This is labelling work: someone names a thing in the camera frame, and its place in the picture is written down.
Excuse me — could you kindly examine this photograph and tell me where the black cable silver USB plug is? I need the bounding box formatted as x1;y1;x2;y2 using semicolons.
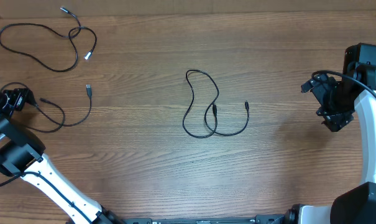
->
0;7;98;73

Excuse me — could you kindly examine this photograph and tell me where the thin black short cable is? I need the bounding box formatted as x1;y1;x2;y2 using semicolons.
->
181;69;250;139

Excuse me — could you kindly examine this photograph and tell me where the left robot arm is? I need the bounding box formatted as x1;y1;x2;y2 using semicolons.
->
0;88;123;223

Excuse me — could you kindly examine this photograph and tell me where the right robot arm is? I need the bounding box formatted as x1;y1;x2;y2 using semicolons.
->
274;43;376;224

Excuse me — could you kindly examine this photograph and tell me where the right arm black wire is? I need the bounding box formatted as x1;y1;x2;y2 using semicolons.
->
310;70;376;113

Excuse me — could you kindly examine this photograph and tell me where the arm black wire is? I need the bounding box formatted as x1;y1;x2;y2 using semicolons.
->
310;70;376;113
0;72;94;224

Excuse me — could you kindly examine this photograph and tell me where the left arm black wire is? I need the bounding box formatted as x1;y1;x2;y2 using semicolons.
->
0;72;94;224

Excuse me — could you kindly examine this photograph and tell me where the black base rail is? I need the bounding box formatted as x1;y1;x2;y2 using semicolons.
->
122;214;298;224

